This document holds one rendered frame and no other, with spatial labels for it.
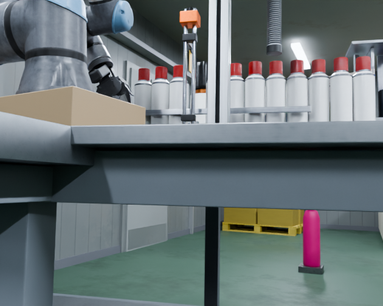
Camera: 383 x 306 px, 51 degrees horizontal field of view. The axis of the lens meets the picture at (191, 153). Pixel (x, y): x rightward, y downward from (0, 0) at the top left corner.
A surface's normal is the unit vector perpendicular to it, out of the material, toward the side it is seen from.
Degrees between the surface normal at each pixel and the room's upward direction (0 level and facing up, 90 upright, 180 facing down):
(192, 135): 90
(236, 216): 90
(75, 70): 71
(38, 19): 91
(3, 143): 90
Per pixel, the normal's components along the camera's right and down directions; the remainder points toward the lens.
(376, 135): -0.22, -0.08
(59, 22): 0.39, -0.07
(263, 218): -0.47, -0.07
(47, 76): 0.08, -0.36
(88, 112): 0.92, -0.01
